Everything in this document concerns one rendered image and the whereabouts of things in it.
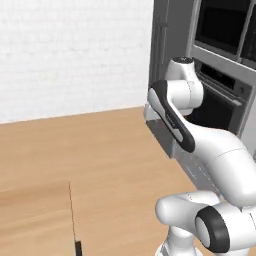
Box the black built-in oven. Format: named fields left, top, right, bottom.
left=187, top=57, right=255, bottom=137

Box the grey drawer under oven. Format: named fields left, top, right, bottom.
left=145, top=117, right=224, bottom=198

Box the grey tall cupboard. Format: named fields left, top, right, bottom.
left=143, top=0, right=202, bottom=122

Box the black microwave oven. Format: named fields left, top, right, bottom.
left=193, top=0, right=256, bottom=67

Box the black cabinet handle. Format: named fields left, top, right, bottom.
left=74, top=239, right=83, bottom=256

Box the light wood kitchen island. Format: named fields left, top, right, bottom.
left=0, top=180, right=78, bottom=256

